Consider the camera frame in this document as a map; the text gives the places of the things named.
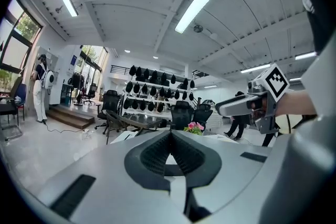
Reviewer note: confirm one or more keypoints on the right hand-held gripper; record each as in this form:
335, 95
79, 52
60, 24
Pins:
270, 110

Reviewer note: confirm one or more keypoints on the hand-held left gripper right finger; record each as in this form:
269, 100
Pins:
231, 173

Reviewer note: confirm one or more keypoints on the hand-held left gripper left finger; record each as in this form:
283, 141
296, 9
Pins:
110, 186

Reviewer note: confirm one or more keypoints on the person's right forearm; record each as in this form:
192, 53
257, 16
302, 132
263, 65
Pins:
296, 103

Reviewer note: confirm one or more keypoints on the black mesh office chair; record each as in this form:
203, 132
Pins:
203, 115
110, 102
182, 115

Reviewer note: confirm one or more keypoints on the pink flowers in pot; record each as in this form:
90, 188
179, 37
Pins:
193, 127

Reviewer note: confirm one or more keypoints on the white mat with black outline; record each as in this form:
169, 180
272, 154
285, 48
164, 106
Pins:
123, 137

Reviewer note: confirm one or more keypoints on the white power strip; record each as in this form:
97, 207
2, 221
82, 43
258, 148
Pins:
86, 130

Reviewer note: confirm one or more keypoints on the wicker glass-top table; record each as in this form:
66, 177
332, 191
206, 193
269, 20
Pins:
141, 122

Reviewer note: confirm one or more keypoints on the white shelf rack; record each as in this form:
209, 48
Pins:
157, 94

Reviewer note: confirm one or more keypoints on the wooden step platform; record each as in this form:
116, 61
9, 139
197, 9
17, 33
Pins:
71, 116

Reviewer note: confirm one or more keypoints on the rows of black pods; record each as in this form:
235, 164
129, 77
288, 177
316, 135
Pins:
155, 90

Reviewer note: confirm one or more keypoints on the white round backpack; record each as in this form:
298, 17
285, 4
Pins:
49, 77

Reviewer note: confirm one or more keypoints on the dark blue visitor chair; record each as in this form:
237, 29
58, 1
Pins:
15, 102

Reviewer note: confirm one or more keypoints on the person's black shirt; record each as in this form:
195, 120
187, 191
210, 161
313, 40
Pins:
320, 8

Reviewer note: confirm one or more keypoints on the black-framed window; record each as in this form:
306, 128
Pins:
18, 42

